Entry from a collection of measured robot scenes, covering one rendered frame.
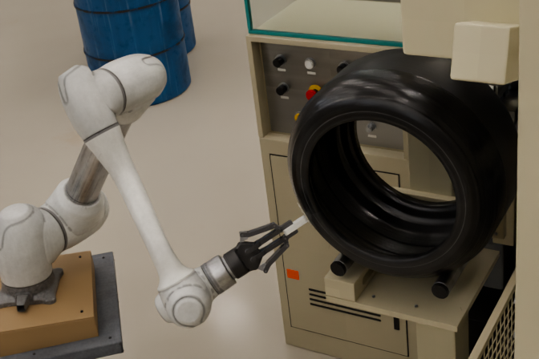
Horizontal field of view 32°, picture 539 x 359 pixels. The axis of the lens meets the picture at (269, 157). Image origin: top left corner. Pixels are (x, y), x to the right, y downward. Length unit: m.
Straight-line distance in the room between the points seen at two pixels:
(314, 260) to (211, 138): 2.07
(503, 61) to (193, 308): 0.98
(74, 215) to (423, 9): 1.45
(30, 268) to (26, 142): 2.91
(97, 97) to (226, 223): 2.17
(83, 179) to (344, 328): 1.21
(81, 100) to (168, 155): 2.82
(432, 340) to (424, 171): 0.60
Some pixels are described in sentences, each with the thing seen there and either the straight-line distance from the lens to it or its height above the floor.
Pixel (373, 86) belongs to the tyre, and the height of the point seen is 1.43.
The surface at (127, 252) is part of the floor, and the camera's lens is 4.39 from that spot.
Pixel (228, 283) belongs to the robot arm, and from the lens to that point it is 2.41.
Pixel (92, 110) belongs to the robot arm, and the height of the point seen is 1.39.
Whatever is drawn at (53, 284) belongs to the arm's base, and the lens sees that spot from 2.91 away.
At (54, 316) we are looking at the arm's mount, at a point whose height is 0.73.
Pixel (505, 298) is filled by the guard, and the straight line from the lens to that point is 2.19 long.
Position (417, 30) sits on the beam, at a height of 1.69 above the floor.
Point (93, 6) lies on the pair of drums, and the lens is 5.65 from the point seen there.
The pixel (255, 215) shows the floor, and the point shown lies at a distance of 4.49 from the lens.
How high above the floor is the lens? 2.31
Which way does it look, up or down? 28 degrees down
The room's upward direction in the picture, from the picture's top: 7 degrees counter-clockwise
